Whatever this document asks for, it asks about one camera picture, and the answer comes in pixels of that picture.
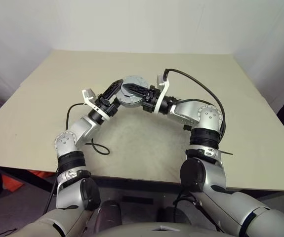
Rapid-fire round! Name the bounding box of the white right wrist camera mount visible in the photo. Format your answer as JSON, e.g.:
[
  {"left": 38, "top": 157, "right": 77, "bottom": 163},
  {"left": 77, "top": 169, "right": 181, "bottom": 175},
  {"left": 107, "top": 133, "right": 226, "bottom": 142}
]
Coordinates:
[{"left": 155, "top": 72, "right": 171, "bottom": 115}]

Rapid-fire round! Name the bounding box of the orange object under table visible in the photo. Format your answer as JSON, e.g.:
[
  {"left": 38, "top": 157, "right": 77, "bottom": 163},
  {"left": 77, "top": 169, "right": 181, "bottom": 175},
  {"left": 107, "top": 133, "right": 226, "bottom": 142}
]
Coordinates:
[{"left": 3, "top": 170, "right": 51, "bottom": 192}]

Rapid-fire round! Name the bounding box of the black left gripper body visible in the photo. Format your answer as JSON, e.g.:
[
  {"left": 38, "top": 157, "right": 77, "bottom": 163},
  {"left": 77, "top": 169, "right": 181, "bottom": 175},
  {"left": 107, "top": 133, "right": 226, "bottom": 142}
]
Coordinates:
[{"left": 96, "top": 95, "right": 120, "bottom": 117}]

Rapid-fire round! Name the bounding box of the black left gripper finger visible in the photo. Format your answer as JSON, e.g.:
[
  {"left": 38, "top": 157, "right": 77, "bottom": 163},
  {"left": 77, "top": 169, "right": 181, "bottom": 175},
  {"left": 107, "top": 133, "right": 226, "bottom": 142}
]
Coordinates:
[{"left": 100, "top": 79, "right": 124, "bottom": 102}]

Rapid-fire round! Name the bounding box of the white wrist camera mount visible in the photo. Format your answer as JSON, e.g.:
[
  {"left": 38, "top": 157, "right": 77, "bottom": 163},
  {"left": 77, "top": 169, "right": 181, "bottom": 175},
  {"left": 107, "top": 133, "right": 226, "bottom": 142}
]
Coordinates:
[
  {"left": 81, "top": 88, "right": 112, "bottom": 120},
  {"left": 155, "top": 72, "right": 171, "bottom": 115}
]

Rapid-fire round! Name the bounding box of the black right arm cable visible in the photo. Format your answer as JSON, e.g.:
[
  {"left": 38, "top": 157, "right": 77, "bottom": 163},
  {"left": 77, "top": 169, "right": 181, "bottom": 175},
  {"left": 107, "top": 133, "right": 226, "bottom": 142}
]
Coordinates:
[{"left": 163, "top": 68, "right": 226, "bottom": 144}]

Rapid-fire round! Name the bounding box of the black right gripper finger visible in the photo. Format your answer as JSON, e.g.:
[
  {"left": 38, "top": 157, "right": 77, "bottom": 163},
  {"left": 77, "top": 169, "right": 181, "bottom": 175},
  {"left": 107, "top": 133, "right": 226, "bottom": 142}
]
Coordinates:
[{"left": 123, "top": 83, "right": 149, "bottom": 97}]

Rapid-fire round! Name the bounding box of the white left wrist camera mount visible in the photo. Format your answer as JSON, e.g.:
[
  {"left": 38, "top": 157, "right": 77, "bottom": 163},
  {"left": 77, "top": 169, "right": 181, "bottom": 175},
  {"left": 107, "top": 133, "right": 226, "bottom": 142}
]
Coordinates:
[{"left": 81, "top": 88, "right": 112, "bottom": 120}]

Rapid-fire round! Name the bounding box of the grey toothed gear ring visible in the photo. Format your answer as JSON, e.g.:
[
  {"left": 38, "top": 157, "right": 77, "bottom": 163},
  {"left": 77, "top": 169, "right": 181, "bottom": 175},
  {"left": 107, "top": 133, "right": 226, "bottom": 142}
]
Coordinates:
[{"left": 116, "top": 82, "right": 145, "bottom": 108}]

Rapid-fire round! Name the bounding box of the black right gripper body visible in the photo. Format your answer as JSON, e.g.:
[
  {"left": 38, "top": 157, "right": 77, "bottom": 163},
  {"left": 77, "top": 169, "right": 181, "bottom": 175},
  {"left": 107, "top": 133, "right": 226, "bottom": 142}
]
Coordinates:
[{"left": 143, "top": 85, "right": 161, "bottom": 113}]

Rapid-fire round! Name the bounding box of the grey robot torso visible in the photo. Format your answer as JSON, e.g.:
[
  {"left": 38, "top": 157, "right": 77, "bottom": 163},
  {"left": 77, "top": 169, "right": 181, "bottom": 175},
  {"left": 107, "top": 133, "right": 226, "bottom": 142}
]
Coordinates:
[{"left": 92, "top": 221, "right": 221, "bottom": 237}]

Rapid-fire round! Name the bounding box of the dark rounded shape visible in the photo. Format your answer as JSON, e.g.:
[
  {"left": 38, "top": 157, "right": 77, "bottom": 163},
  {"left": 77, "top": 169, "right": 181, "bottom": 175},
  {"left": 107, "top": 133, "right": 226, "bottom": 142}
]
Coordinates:
[
  {"left": 96, "top": 200, "right": 122, "bottom": 228},
  {"left": 156, "top": 206, "right": 191, "bottom": 224}
]

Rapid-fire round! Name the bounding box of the black rectangular floor block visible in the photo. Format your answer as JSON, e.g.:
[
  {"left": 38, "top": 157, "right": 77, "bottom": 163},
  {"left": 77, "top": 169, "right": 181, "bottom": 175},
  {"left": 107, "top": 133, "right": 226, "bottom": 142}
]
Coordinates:
[{"left": 122, "top": 196, "right": 154, "bottom": 204}]

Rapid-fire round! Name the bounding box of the black table frame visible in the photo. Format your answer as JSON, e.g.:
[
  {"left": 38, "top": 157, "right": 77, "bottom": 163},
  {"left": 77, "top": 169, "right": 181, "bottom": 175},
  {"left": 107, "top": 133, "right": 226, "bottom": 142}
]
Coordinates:
[{"left": 0, "top": 164, "right": 284, "bottom": 200}]

